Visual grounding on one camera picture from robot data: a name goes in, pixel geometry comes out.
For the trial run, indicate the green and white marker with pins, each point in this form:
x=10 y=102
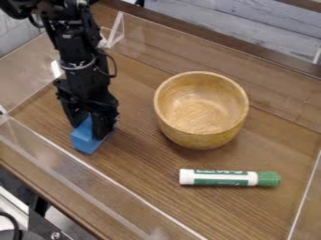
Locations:
x=229 y=178

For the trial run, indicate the clear acrylic corner bracket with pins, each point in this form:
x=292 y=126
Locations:
x=114 y=34

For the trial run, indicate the brown wooden bowl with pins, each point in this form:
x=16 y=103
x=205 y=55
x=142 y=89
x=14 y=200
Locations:
x=201 y=108

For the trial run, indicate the black metal bracket with bolt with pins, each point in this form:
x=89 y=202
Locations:
x=46 y=229

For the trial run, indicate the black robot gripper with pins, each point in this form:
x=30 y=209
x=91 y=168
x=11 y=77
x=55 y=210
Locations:
x=85 y=94

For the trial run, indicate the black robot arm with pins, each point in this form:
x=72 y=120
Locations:
x=70 y=25

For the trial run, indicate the blue foam block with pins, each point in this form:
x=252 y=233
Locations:
x=82 y=139

